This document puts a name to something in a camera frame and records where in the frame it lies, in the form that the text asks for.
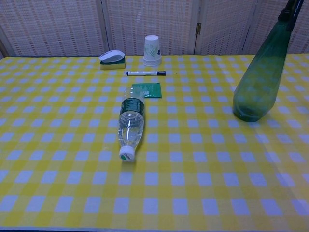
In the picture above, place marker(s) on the green spray bottle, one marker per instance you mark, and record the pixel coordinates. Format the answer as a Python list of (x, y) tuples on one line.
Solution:
[(260, 79)]

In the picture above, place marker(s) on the clear plastic water bottle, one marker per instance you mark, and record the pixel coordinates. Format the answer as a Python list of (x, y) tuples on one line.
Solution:
[(130, 120)]

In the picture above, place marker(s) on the green sachet packet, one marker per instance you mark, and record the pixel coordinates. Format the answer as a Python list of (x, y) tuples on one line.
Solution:
[(153, 90)]

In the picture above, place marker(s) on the white marker pen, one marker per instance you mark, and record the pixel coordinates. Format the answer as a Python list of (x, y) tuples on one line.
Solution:
[(142, 72)]

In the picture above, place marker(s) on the yellow green sponge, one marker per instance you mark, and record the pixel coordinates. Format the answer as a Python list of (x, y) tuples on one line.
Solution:
[(113, 66)]

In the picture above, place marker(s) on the white paper cup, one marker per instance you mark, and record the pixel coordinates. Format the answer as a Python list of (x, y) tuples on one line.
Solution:
[(152, 48)]

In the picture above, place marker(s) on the white computer mouse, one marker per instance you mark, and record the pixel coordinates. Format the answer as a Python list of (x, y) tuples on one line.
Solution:
[(111, 55)]

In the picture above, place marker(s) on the yellow checked tablecloth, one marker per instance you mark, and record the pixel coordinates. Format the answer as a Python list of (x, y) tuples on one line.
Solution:
[(72, 145)]

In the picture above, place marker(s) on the brass screen hinge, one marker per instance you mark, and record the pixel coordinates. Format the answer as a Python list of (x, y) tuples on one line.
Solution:
[(198, 28)]

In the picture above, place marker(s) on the woven folding screen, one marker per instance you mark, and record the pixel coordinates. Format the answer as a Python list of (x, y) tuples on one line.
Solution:
[(60, 24)]

